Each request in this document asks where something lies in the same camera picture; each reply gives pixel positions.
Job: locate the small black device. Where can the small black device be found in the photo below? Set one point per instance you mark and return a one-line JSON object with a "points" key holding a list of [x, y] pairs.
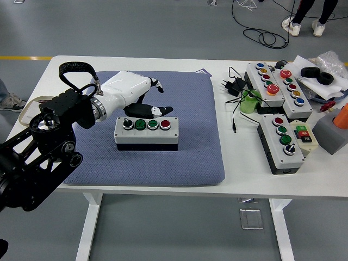
{"points": [[280, 64]]}

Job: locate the blue round plate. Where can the blue round plate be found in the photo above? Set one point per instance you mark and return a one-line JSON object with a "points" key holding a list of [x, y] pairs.
{"points": [[344, 96]]}

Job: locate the five-button box, red mushroom button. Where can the five-button box, red mushroom button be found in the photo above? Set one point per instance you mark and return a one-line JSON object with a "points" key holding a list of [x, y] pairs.
{"points": [[292, 108], [272, 98]]}

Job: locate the black robot body part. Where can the black robot body part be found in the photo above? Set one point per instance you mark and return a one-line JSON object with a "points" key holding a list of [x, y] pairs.
{"points": [[3, 248]]}

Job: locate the white paper sheet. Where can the white paper sheet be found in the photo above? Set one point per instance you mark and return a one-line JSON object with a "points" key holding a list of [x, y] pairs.
{"points": [[299, 63]]}

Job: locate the person in grey shoe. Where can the person in grey shoe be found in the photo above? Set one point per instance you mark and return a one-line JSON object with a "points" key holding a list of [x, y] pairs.
{"points": [[12, 102]]}

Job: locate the beige shallow tray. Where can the beige shallow tray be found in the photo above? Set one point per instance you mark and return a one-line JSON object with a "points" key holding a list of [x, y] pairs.
{"points": [[23, 117]]}

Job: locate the green cup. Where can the green cup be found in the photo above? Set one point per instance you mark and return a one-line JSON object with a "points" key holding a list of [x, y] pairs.
{"points": [[248, 104]]}

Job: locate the grey four-button control box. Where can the grey four-button control box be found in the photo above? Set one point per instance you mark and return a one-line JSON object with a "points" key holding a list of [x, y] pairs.
{"points": [[288, 160], [146, 137]]}

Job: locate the clear bubble wrap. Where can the clear bubble wrap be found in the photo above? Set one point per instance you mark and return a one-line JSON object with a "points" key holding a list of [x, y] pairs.
{"points": [[330, 61]]}

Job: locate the blue-grey fabric mat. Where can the blue-grey fabric mat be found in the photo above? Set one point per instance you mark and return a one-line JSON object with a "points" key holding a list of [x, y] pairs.
{"points": [[176, 163]]}

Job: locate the white wall switch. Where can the white wall switch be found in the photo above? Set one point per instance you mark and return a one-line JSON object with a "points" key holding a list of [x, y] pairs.
{"points": [[30, 114]]}

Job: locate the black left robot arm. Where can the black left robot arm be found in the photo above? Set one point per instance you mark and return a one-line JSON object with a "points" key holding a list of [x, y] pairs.
{"points": [[68, 106]]}

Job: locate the grey block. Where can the grey block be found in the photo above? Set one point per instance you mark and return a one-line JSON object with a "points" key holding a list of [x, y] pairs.
{"points": [[329, 136]]}

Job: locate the person in white shoes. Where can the person in white shoes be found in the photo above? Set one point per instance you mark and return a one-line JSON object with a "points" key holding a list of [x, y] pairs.
{"points": [[300, 11]]}

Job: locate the black power adapter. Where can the black power adapter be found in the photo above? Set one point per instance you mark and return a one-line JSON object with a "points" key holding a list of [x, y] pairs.
{"points": [[233, 87]]}

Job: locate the orange cylinder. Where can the orange cylinder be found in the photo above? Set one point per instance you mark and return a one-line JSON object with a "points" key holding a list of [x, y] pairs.
{"points": [[342, 119]]}

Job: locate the cream three-button switch box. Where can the cream three-button switch box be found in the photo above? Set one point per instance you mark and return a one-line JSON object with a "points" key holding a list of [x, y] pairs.
{"points": [[307, 145]]}

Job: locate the red valve knob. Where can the red valve knob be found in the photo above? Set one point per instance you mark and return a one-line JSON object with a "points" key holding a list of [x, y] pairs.
{"points": [[327, 106]]}

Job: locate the clear floor plate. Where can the clear floor plate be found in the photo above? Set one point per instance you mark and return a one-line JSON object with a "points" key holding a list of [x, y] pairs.
{"points": [[251, 218]]}

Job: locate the white table leg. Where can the white table leg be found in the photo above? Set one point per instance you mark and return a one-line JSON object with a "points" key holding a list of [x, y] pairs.
{"points": [[88, 231], [282, 231]]}

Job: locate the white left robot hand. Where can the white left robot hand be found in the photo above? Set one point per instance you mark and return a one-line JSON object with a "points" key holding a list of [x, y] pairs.
{"points": [[125, 88]]}

